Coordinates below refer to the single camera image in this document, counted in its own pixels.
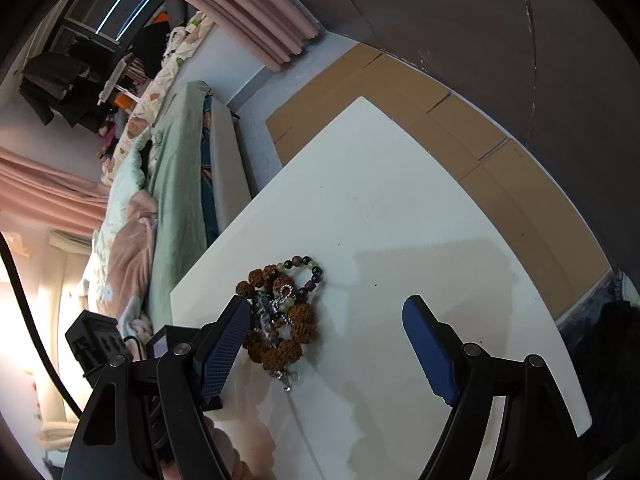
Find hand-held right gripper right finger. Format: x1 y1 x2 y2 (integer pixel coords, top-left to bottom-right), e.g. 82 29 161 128
402 295 593 480

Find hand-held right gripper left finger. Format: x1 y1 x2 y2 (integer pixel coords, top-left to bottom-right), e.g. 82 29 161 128
60 295 251 480

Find clear crystal bead bracelet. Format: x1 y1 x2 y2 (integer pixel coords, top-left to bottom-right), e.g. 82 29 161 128
249 292 281 348

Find silver butterfly pendant necklace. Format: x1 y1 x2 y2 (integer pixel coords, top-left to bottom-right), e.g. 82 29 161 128
252 284 301 393

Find brown seed bead bracelet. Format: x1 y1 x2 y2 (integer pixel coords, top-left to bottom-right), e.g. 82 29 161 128
236 263 318 365

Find dark mixed bead bracelet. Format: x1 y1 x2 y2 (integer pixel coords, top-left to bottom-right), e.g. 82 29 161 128
276 255 326 302

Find person's left hand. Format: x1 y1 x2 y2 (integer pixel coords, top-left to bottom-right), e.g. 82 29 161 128
202 402 276 480

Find pink floral fleece blanket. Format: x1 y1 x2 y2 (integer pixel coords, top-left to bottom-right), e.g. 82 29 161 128
106 192 160 323

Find bed with green sheet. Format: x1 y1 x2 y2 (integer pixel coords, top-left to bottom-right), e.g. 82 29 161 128
145 80 253 321

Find pink curtain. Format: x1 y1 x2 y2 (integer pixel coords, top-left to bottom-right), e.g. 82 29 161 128
117 0 321 73
0 147 111 236

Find light green quilt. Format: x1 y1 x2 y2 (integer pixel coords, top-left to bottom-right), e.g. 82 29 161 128
80 127 166 311

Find dark cloth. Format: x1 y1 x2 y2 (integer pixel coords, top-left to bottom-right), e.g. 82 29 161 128
554 269 640 463

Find flat cardboard sheet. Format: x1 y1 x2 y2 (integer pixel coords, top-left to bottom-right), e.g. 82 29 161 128
265 42 613 321

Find floral window seat mat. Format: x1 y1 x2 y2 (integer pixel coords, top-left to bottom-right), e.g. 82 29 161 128
100 10 217 186

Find hanging dark clothes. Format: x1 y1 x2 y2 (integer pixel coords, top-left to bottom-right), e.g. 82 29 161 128
20 51 121 131

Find white folding stand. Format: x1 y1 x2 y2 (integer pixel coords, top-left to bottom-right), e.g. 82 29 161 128
97 57 147 107

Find black bag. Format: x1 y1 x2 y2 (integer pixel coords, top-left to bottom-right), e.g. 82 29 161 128
134 21 167 80

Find dark framed window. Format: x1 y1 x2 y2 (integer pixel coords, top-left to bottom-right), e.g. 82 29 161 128
50 0 162 51

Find black cable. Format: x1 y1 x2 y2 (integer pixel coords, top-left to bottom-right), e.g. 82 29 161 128
0 232 82 417

